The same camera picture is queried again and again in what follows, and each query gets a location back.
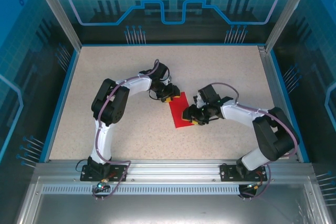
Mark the red square paper sheet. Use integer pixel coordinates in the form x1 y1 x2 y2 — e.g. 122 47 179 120
169 91 194 129

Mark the blue table rim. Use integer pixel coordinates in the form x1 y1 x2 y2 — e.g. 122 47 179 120
38 42 310 164

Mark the steel tray panel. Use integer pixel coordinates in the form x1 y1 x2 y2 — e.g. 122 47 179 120
15 176 333 224

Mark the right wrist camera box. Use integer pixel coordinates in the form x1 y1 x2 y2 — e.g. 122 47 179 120
193 94 205 108

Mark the aluminium cross rail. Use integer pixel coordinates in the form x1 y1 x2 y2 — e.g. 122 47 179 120
34 159 314 183

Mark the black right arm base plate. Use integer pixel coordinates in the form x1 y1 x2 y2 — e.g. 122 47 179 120
219 163 268 183

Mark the aluminium side rail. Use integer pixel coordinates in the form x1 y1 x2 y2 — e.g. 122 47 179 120
258 45 301 162

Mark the slotted aluminium cable duct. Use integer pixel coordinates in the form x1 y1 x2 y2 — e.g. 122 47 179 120
41 185 244 195

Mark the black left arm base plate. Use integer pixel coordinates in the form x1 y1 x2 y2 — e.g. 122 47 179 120
80 164 128 183

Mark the aluminium frame post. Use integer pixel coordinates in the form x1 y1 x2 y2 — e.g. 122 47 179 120
264 0 317 53
28 0 82 51

